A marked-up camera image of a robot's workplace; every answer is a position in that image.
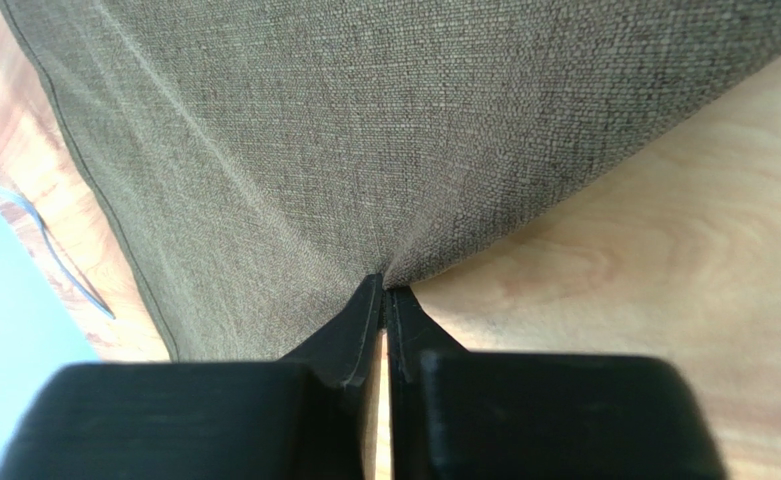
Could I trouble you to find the brown cloth napkin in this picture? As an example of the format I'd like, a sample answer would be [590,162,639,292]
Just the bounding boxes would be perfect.
[0,1,781,361]

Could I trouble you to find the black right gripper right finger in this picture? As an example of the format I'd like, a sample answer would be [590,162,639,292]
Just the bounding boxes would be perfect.
[385,288,727,479]

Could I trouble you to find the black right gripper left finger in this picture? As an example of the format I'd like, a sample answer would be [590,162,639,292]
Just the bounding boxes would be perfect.
[0,274,383,479]

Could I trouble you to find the silver metal fork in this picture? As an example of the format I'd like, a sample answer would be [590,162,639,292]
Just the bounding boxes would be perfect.
[0,185,117,321]

